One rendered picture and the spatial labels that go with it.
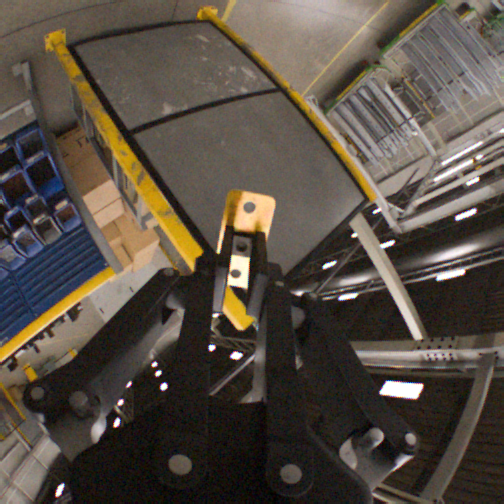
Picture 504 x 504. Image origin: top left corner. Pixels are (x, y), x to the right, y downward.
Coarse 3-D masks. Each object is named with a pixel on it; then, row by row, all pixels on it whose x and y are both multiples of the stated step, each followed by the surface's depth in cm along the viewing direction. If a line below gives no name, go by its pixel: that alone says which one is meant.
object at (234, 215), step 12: (228, 192) 20; (240, 192) 20; (252, 192) 20; (228, 204) 20; (240, 204) 20; (264, 204) 20; (228, 216) 21; (240, 216) 21; (252, 216) 20; (264, 216) 20; (240, 228) 21; (252, 228) 21; (264, 228) 21; (240, 240) 20; (252, 240) 20; (240, 252) 21; (240, 264) 22; (240, 276) 23
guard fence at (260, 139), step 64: (64, 64) 90; (128, 64) 109; (192, 64) 125; (256, 64) 147; (128, 128) 100; (192, 128) 113; (256, 128) 129; (320, 128) 152; (192, 192) 104; (256, 192) 116; (320, 192) 135; (192, 256) 94
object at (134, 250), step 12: (120, 216) 306; (108, 228) 295; (120, 228) 302; (132, 228) 309; (108, 240) 292; (120, 240) 315; (132, 240) 305; (144, 240) 312; (156, 240) 320; (120, 252) 331; (132, 252) 310; (144, 252) 330; (132, 264) 343; (144, 264) 405; (120, 276) 354
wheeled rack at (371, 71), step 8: (376, 64) 455; (368, 72) 427; (376, 72) 409; (360, 80) 454; (384, 80) 410; (352, 88) 481; (384, 88) 486; (400, 88) 437; (344, 96) 509; (336, 104) 538; (328, 112) 568; (408, 120) 450; (416, 120) 412; (384, 136) 518; (360, 160) 578
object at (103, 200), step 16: (80, 128) 173; (64, 144) 166; (80, 144) 171; (64, 160) 165; (80, 160) 169; (96, 160) 173; (112, 160) 203; (80, 176) 167; (96, 176) 171; (80, 192) 166; (96, 192) 176; (112, 192) 195; (160, 192) 189; (96, 208) 197; (112, 208) 221; (128, 208) 225; (144, 208) 195
